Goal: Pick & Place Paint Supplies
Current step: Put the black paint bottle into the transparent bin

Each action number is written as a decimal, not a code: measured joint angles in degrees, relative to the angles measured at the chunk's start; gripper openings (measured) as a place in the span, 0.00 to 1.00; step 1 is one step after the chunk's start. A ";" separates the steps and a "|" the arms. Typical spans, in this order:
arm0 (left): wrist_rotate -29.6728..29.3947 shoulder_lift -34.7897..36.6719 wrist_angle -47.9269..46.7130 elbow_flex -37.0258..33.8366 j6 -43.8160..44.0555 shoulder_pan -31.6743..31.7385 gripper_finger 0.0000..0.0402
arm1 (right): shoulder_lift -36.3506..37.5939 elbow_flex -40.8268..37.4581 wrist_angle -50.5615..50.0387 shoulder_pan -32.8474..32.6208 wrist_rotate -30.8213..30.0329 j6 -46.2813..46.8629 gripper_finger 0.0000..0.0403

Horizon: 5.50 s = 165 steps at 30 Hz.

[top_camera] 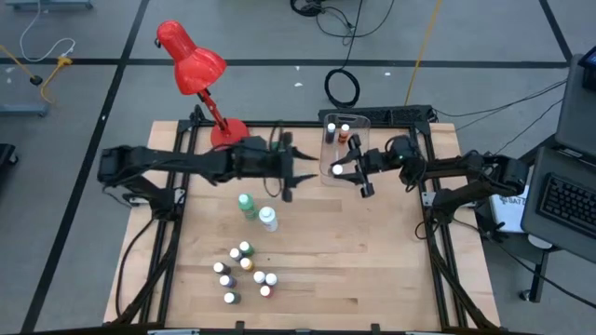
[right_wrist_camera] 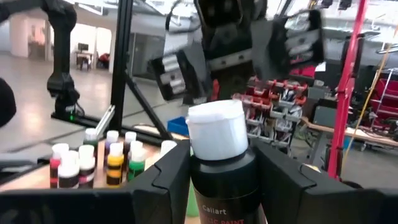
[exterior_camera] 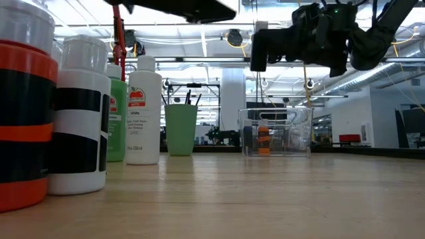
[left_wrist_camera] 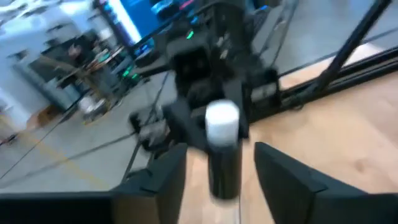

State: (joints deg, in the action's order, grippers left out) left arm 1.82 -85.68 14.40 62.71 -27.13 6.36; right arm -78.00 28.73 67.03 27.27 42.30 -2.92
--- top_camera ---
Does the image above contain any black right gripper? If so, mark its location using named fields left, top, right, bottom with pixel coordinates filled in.
left=340, top=133, right=396, bottom=200

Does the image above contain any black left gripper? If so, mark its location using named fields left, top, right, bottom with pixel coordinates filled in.
left=227, top=131, right=320, bottom=204

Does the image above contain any tall white squeeze bottle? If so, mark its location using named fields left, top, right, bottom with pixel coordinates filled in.
left=258, top=206, right=279, bottom=233

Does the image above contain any tall green squeeze bottle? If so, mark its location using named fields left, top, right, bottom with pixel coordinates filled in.
left=237, top=193, right=260, bottom=221

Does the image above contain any clear plastic bin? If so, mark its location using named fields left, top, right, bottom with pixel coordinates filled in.
left=318, top=113, right=373, bottom=188

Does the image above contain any black power strip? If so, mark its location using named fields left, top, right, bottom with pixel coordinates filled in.
left=318, top=104, right=437, bottom=126

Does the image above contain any red desk lamp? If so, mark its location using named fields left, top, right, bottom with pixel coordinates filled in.
left=155, top=19, right=251, bottom=151

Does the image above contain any white printed box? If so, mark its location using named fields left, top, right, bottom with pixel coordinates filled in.
left=487, top=181, right=532, bottom=235

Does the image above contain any grey laptop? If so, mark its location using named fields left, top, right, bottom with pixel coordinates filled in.
left=520, top=53, right=596, bottom=265

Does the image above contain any grey cart base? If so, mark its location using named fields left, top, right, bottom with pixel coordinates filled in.
left=0, top=102, right=50, bottom=117

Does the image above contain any black caster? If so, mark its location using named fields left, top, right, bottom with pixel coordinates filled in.
left=0, top=142, right=19, bottom=168

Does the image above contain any black aluminium table frame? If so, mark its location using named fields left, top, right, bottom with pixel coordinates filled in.
left=109, top=104, right=502, bottom=335

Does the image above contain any coiled black cable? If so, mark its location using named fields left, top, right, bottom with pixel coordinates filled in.
left=323, top=68, right=361, bottom=110

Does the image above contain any yellow hanging cable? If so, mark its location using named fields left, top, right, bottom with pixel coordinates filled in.
left=403, top=0, right=443, bottom=107

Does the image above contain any black floor cable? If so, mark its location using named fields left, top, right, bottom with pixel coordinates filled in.
left=289, top=0, right=397, bottom=71

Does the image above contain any white floor cable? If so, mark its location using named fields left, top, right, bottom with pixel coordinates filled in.
left=19, top=0, right=76, bottom=63

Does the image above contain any yellow floor cable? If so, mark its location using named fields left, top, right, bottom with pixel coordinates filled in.
left=0, top=44, right=75, bottom=104

